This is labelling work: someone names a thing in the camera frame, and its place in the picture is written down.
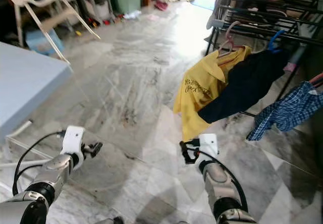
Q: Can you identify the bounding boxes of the pink plastic clothes hanger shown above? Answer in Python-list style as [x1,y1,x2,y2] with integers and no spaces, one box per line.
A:
[217,21,247,59]
[310,73,323,88]

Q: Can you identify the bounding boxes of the blue plastic clothes hanger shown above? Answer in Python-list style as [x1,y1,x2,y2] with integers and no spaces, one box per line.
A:
[266,30,287,53]

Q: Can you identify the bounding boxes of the yellow shirt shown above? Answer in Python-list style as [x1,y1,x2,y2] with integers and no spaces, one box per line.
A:
[173,46,253,142]

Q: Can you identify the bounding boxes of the robot left leg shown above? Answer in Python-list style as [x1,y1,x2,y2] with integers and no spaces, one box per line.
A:
[95,216,125,224]

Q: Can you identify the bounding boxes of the navy garment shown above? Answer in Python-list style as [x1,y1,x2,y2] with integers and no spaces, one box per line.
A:
[198,50,291,124]

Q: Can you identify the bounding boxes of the pale blue folding table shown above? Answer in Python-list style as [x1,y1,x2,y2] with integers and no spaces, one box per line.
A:
[0,41,74,170]

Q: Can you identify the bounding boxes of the blue checked shirt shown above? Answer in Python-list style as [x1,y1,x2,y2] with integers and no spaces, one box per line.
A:
[246,81,323,142]

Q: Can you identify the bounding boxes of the light blue plastic stool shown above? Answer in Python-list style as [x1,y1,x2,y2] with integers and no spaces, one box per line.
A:
[25,28,65,57]

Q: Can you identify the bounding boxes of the white crumpled bag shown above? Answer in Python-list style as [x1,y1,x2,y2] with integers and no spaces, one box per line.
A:
[124,11,142,20]

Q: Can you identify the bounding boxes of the red slipper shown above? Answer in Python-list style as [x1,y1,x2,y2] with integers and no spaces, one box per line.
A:
[154,1,169,11]

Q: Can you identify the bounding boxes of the grey trolley with white baskets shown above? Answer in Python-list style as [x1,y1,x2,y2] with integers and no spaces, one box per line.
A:
[76,0,114,24]

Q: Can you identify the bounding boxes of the blue floor mat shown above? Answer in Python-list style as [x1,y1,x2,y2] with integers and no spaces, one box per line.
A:
[189,0,218,11]

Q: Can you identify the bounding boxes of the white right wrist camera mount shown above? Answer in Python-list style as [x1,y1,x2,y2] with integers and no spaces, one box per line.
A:
[197,133,219,171]

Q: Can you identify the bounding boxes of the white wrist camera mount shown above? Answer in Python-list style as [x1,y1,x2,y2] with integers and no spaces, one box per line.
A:
[61,126,85,168]
[197,133,219,171]

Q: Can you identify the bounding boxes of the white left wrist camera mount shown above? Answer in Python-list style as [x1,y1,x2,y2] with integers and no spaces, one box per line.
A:
[61,126,85,168]

